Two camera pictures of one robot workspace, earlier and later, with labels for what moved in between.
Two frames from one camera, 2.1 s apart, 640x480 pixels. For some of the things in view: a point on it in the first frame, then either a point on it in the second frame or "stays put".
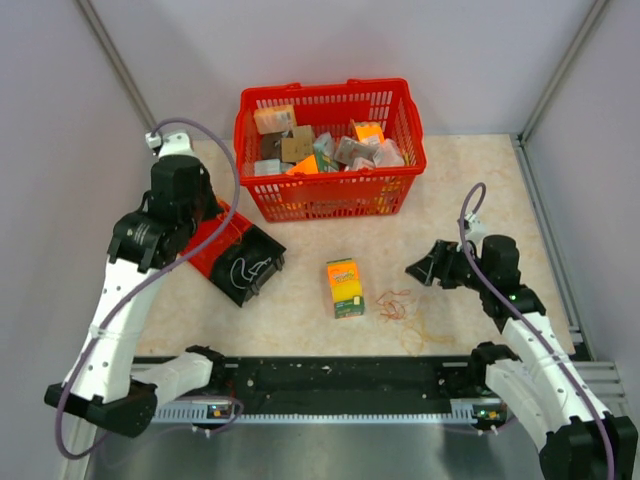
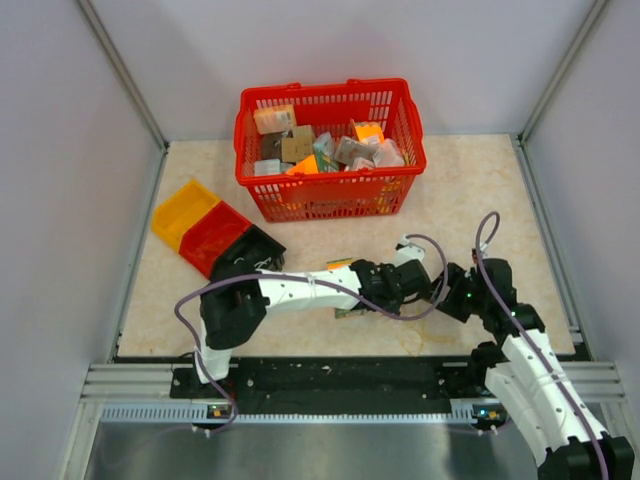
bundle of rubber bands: [234, 225] to [215, 243]
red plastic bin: [204, 259] stays put
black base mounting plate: [335, 385] stays put
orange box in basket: [275, 119] stays put
